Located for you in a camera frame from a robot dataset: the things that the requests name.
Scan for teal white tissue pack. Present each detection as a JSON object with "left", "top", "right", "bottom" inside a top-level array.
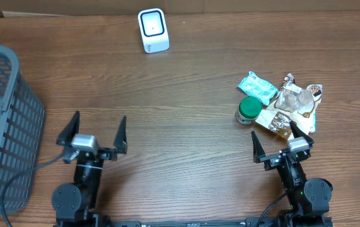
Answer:
[{"left": 309, "top": 112, "right": 316, "bottom": 134}]

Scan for grey plastic mesh basket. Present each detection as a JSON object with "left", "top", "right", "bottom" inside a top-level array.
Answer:
[{"left": 0, "top": 45, "right": 46, "bottom": 215}]

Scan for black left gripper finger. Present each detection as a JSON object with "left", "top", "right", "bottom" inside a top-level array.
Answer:
[
  {"left": 113, "top": 116, "right": 127, "bottom": 154},
  {"left": 56, "top": 111, "right": 80, "bottom": 146}
]

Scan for brown cardboard backdrop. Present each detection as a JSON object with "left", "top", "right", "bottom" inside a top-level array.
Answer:
[{"left": 0, "top": 0, "right": 360, "bottom": 17}]

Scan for green lid white jar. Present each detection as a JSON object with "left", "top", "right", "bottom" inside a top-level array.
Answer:
[{"left": 235, "top": 96, "right": 262, "bottom": 125}]

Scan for white barcode scanner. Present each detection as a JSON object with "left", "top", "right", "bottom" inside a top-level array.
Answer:
[{"left": 137, "top": 8, "right": 170, "bottom": 54}]

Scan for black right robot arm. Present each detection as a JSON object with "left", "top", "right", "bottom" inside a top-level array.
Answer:
[{"left": 246, "top": 121, "right": 334, "bottom": 227}]

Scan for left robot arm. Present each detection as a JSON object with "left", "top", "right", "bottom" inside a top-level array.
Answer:
[{"left": 52, "top": 111, "right": 127, "bottom": 227}]

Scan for teal snack packet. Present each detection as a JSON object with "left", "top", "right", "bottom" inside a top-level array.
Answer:
[{"left": 237, "top": 71, "right": 279, "bottom": 106}]

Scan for beige brown bag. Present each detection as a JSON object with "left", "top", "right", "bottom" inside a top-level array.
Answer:
[{"left": 255, "top": 73, "right": 323, "bottom": 140}]

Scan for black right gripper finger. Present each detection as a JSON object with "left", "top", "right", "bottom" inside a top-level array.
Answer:
[
  {"left": 289, "top": 120, "right": 314, "bottom": 145},
  {"left": 251, "top": 131, "right": 266, "bottom": 163}
]

